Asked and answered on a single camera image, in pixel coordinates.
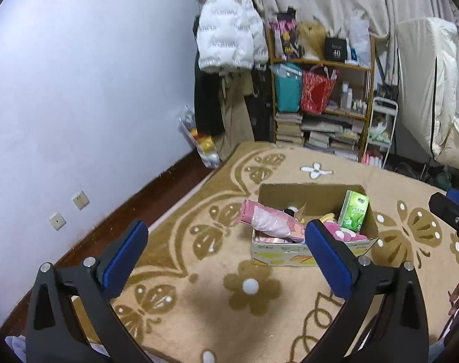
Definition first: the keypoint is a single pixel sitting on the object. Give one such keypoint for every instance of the yellow plush toy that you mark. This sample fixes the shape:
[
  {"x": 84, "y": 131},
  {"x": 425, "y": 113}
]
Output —
[{"x": 329, "y": 217}]

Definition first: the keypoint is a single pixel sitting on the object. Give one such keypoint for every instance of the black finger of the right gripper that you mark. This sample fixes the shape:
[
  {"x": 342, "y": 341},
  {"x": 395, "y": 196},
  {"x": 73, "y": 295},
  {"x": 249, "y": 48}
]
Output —
[{"x": 446, "y": 207}]

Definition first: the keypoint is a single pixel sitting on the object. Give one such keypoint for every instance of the red gift bag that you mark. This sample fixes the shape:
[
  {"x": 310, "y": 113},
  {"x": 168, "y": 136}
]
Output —
[{"x": 317, "y": 86}]

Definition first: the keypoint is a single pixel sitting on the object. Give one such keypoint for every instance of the pink plush toy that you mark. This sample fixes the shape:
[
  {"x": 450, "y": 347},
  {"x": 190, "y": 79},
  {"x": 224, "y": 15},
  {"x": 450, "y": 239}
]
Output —
[{"x": 342, "y": 234}]

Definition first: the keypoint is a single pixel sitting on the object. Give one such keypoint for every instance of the upper wall socket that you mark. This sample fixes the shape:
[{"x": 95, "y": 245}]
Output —
[{"x": 80, "y": 200}]

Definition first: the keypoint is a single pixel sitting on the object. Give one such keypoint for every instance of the plastic bag of toys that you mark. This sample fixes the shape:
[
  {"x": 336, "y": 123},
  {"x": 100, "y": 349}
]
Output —
[{"x": 203, "y": 143}]

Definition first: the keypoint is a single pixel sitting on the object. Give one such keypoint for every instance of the beige patterned carpet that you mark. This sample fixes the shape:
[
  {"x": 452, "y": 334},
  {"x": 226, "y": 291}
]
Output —
[{"x": 196, "y": 295}]

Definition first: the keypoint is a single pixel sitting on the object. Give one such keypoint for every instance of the white wire rack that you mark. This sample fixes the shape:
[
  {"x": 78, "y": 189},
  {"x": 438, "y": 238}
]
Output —
[{"x": 380, "y": 132}]

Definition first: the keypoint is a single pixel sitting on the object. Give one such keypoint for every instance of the white folded mattress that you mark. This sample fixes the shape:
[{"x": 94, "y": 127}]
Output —
[{"x": 428, "y": 51}]

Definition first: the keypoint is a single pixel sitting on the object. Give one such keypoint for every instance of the black gift box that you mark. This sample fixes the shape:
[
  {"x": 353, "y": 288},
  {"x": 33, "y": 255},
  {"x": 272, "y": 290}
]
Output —
[{"x": 336, "y": 49}]

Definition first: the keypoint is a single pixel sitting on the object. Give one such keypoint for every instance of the teal storage bag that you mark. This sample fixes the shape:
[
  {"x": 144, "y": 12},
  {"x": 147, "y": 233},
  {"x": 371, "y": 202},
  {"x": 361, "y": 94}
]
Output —
[{"x": 288, "y": 86}]

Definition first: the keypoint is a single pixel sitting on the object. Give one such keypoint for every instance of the green tissue pack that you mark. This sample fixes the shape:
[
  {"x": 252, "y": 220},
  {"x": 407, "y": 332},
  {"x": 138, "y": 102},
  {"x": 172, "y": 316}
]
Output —
[{"x": 354, "y": 210}]

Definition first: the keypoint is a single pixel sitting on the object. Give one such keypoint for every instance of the wooden shelf rack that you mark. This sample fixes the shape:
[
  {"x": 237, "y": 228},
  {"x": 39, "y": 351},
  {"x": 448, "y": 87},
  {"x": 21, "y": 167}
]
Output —
[{"x": 342, "y": 128}]

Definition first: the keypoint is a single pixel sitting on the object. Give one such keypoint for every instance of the beige hanging coat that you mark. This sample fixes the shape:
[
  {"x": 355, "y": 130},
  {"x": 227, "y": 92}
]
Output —
[{"x": 235, "y": 116}]

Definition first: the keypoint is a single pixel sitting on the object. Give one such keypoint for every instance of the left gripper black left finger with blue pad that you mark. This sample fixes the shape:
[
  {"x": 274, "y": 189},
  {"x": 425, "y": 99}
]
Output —
[{"x": 54, "y": 333}]

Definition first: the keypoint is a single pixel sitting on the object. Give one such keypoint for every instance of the white puffer jacket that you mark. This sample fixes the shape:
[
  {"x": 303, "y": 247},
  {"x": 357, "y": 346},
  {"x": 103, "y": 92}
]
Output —
[{"x": 231, "y": 37}]

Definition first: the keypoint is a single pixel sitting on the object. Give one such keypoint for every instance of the stack of books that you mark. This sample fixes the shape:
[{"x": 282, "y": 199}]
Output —
[{"x": 289, "y": 128}]

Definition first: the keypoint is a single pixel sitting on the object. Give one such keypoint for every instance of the open cardboard box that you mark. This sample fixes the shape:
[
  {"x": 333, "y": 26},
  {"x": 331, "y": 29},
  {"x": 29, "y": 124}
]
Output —
[{"x": 289, "y": 249}]

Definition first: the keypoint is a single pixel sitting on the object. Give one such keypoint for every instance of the pink white swirl plush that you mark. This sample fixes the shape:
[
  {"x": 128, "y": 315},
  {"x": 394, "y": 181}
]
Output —
[{"x": 266, "y": 239}]

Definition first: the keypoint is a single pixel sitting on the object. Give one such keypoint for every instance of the wall socket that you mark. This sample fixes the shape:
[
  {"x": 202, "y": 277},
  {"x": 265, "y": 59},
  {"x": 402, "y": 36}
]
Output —
[
  {"x": 80, "y": 200},
  {"x": 57, "y": 221}
]

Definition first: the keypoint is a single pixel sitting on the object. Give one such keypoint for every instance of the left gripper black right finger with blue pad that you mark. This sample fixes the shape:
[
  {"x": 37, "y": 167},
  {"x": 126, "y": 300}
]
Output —
[{"x": 383, "y": 318}]

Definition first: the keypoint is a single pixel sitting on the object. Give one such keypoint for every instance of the lower wall socket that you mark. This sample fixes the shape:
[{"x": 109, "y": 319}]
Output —
[{"x": 57, "y": 221}]

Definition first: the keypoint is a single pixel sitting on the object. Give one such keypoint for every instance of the pink plastic bag roll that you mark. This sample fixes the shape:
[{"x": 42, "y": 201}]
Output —
[{"x": 272, "y": 222}]

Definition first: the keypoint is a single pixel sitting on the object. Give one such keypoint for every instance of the purple white plush doll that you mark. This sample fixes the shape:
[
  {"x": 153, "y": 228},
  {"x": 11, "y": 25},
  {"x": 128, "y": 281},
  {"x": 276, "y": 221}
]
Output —
[{"x": 297, "y": 213}]

